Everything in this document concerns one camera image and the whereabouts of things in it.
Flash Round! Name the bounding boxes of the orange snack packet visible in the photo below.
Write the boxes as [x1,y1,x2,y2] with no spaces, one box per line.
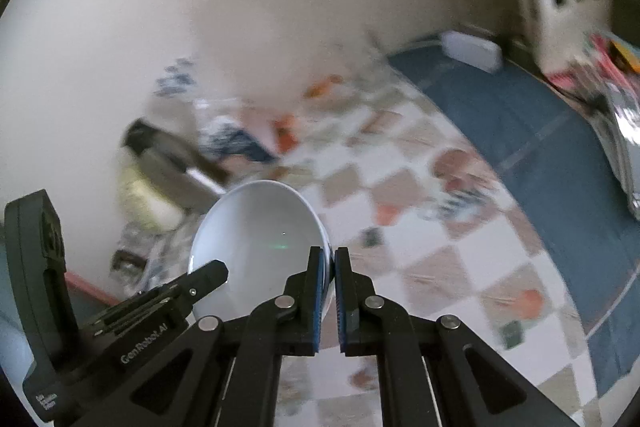
[272,114,301,152]

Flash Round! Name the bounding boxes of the napa cabbage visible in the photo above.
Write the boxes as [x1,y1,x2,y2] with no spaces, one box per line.
[117,157,186,228]

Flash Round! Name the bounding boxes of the small white round bowl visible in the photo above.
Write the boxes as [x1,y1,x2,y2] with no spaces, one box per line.
[187,179,332,320]

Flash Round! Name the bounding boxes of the white power strip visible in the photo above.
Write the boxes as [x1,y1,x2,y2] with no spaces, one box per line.
[440,31,503,74]

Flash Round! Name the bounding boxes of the checkered printed tablecloth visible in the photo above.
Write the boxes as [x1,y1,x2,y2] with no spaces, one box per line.
[110,34,640,427]

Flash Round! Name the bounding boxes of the stainless steel thermos jug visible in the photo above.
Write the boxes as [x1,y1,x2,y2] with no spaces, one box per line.
[122,119,231,208]

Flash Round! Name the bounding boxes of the teal panel with pink edge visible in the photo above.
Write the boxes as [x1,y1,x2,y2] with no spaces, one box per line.
[62,271,123,308]

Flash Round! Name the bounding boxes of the toast bread bag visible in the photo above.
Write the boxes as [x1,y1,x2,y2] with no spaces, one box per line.
[152,57,281,165]

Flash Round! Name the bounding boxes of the glass teapot dark lid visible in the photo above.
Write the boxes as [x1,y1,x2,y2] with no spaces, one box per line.
[112,247,148,275]

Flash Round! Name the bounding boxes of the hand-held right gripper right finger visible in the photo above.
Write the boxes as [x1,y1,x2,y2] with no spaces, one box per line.
[334,247,581,427]

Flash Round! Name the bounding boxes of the glass cups on tray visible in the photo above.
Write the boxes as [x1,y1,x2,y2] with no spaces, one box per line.
[110,222,193,295]

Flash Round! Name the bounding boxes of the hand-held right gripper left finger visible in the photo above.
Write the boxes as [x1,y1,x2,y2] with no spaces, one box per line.
[55,246,323,427]

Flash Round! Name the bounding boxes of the pile of colourful magazines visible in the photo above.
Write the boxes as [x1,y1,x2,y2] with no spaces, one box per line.
[545,32,640,220]

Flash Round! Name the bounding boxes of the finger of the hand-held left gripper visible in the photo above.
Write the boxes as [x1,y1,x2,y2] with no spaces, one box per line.
[167,259,230,308]

